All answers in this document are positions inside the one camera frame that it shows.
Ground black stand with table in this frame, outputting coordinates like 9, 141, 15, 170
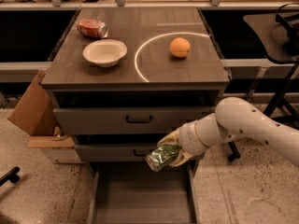
227, 3, 299, 162

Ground middle grey drawer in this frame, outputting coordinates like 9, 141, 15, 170
75, 143, 157, 162

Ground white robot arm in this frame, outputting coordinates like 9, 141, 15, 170
157, 97, 299, 166

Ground grey drawer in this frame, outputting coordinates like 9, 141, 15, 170
75, 143, 157, 162
53, 106, 215, 135

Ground bottom open drawer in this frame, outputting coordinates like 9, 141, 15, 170
87, 161, 200, 224

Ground orange fruit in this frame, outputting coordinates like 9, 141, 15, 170
169, 37, 191, 58

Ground red soda can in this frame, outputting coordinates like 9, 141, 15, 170
77, 19, 108, 39

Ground brown cardboard box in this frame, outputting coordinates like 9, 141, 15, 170
7, 69, 82, 164

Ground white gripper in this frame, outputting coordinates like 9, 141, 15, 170
157, 121, 207, 167

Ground black chair leg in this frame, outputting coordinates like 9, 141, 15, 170
0, 167, 20, 187

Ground green soda can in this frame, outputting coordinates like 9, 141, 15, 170
146, 145, 181, 172

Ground grey drawer cabinet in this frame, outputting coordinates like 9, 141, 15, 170
40, 6, 231, 224

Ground white paper bowl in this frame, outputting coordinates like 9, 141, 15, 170
82, 39, 127, 68

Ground top grey drawer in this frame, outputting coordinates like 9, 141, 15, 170
53, 106, 215, 135

